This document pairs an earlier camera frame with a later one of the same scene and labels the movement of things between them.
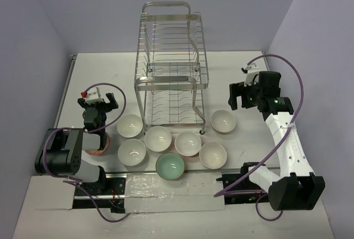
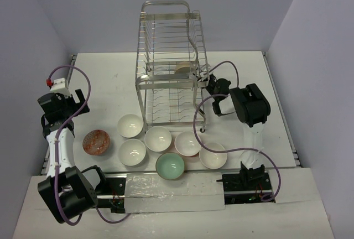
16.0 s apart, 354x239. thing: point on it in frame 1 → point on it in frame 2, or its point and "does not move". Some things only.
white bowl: (213, 155) does not move
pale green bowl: (170, 166) does not move
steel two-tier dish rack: (173, 66) does not move
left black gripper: (103, 104) → (76, 106)
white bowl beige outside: (223, 121) → (183, 67)
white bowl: (129, 125) does not move
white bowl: (131, 152) does not move
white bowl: (157, 138) does not move
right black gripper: (238, 89) → (206, 79)
